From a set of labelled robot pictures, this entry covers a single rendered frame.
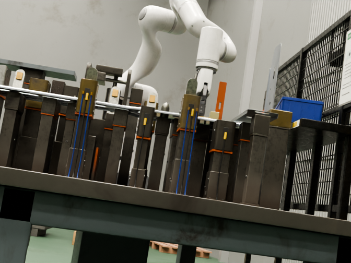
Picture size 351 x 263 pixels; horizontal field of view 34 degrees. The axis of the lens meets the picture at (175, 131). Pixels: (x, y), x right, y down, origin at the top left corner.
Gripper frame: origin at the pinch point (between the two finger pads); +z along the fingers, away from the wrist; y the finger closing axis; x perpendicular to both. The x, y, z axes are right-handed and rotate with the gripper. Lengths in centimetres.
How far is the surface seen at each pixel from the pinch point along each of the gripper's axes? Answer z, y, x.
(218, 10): -336, -816, 103
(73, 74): -12, -32, -52
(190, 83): -6.7, 13.2, -6.3
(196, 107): 2.6, 19.9, -3.8
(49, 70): -12, -32, -62
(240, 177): 23.4, 17.0, 14.9
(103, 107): 3.5, -9.4, -35.9
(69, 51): -218, -854, -160
